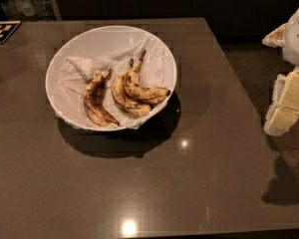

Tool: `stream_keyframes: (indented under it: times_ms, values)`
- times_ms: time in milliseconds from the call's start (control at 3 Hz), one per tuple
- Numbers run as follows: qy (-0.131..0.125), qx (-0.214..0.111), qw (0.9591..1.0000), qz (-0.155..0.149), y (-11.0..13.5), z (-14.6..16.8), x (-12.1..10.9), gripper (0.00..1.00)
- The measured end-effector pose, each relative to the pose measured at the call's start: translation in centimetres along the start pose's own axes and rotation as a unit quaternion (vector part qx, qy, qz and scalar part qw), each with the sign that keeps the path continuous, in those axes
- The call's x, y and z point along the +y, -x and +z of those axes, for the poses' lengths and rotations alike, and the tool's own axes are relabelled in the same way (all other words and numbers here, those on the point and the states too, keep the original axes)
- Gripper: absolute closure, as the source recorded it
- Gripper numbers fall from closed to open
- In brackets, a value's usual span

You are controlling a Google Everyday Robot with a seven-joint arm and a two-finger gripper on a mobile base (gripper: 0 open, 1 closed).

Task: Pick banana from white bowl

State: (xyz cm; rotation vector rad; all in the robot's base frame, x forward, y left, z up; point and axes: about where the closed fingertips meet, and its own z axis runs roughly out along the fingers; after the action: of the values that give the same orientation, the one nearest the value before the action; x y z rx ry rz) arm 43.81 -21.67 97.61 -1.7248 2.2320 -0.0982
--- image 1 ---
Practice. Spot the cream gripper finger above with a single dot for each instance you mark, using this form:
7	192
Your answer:
275	38
283	113

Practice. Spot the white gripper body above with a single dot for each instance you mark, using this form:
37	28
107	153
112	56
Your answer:
297	40

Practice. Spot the spotted banana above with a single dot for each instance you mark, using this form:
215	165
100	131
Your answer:
93	100
134	89
121	98

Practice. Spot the white paper towel liner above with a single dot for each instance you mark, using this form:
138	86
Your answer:
73	83

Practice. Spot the black white fiducial marker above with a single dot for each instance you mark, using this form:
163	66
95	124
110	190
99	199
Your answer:
7	28

